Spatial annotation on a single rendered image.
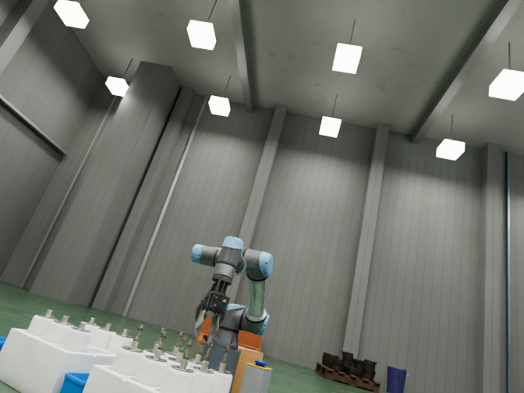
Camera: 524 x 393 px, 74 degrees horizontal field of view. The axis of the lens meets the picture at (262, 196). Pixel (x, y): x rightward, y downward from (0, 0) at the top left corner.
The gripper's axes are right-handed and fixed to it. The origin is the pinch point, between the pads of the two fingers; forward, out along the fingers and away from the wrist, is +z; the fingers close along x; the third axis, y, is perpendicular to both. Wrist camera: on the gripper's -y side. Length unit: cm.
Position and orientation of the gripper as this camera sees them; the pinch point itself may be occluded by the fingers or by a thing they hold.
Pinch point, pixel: (203, 336)
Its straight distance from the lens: 127.6
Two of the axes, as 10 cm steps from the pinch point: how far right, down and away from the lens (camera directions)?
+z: -2.5, 8.5, -4.5
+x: 8.9, 3.9, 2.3
